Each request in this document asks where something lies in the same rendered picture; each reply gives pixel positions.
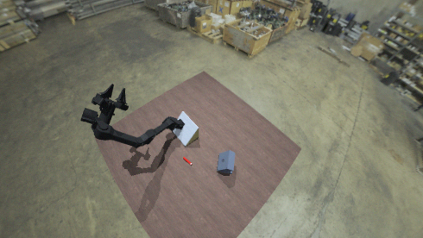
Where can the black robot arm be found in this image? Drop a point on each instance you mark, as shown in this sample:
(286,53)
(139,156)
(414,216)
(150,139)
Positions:
(103,131)

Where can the blue-grey sloped panel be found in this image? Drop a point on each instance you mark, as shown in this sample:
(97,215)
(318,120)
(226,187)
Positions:
(226,161)

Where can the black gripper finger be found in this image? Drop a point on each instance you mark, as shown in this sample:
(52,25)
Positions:
(122,96)
(108,92)

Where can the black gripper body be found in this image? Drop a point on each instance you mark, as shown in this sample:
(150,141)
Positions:
(110,111)

